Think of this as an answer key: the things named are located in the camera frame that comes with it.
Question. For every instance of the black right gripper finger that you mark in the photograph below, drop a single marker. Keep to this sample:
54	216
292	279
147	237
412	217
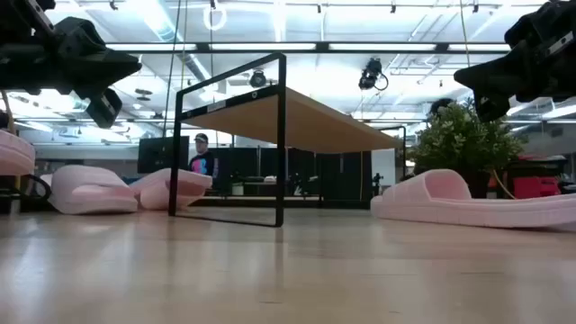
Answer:
492	110
508	76

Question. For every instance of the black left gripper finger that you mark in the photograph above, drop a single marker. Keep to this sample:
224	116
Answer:
94	63
105	110

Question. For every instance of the pink foam slide sandal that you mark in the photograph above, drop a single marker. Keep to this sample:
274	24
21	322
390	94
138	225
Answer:
15	155
198	182
90	193
450	211

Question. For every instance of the black-framed wooden shelf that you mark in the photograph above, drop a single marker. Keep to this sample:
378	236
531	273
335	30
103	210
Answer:
315	126

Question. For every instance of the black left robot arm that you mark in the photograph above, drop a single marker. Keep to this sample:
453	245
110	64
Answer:
18	11

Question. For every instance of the green potted plant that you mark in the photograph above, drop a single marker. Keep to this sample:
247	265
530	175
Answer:
463	135

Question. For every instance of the black monitor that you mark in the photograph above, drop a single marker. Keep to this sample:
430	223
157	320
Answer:
153	155

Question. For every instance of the red tool chest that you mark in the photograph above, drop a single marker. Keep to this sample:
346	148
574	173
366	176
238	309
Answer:
535	186

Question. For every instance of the person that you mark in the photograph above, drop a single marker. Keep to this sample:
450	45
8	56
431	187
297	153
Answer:
202	164

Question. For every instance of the round black ceiling lamp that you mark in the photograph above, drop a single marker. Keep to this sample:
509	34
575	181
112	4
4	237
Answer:
258	79

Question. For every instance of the black partition panels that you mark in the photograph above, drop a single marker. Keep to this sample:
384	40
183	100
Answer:
342	175

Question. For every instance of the silver ceiling duct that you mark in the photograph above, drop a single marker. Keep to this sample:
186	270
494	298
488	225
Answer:
162	27

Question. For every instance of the black overhead frame bar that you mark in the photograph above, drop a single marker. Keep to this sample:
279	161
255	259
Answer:
382	52

